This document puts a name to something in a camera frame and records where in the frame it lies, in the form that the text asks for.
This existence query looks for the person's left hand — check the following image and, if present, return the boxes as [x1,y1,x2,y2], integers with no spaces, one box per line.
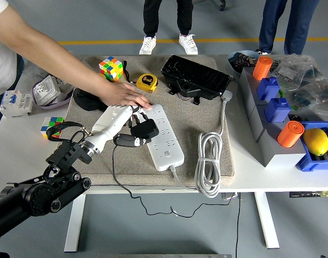
[99,82,153,110]

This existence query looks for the black circuit boards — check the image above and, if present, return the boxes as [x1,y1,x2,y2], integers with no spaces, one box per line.
[230,53,258,68]

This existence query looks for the white three-pin plug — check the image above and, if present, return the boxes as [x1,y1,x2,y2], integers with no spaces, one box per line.
[220,90,234,103]

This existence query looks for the blue block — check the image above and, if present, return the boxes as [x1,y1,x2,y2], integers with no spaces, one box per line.
[257,76,280,102]
[264,97,291,124]

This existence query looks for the white table leg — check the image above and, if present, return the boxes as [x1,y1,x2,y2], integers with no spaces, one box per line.
[63,193,86,253]
[253,192,280,249]

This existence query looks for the white power strip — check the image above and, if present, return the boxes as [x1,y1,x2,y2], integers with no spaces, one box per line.
[145,104,185,171]

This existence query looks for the yellow lemon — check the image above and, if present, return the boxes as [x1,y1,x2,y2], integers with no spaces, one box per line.
[303,128,328,156]

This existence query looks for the white wall socket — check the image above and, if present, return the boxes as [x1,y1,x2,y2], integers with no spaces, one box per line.
[56,77,75,95]
[32,75,63,106]

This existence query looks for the black table control panel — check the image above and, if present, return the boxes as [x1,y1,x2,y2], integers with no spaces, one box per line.
[288,191,328,199]

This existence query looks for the yellow tape measure black strap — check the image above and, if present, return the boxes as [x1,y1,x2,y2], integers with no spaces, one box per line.
[122,60,159,94]

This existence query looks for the grey-brown mat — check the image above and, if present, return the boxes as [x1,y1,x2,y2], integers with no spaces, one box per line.
[50,55,236,188]

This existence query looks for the person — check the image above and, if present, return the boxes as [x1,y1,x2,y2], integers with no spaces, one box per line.
[139,0,199,56]
[0,0,26,138]
[254,0,320,56]

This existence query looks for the black plug adapter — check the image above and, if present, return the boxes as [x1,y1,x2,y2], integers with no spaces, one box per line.
[130,119,160,140]

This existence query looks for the blue plastic bin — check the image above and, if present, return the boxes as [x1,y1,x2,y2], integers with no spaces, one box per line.
[295,121,328,173]

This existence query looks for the white circuit breaker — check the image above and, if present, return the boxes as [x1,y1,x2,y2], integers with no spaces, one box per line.
[0,90,33,119]

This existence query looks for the grey block holder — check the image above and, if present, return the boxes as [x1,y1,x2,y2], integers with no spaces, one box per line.
[238,66,307,168]

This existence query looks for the clear bag of components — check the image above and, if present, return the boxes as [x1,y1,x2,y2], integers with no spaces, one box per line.
[287,80,328,121]
[269,55,328,89]

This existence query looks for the black plastic tray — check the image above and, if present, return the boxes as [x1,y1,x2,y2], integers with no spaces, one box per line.
[160,55,234,105]

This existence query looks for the light blue bowl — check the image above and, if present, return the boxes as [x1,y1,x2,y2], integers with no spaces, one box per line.
[227,50,261,75]

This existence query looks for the white power strip cable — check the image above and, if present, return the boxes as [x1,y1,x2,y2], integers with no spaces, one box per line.
[169,99,224,199]

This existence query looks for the grey under-table box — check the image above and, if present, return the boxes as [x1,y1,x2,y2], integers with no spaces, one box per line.
[221,192,242,201]

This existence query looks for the black hanging cable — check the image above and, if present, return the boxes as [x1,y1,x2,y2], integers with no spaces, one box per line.
[235,192,242,258]

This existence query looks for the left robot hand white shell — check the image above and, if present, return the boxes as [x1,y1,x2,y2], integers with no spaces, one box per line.
[85,104,151,154]

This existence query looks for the black fabric pouch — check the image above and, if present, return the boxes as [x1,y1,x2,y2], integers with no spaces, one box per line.
[73,88,110,112]

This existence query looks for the colourful puzzle cube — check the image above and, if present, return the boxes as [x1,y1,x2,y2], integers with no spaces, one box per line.
[40,116,65,140]
[98,55,124,83]

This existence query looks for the orange cylinder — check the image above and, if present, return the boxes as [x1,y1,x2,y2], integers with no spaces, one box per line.
[252,55,274,81]
[276,120,305,148]

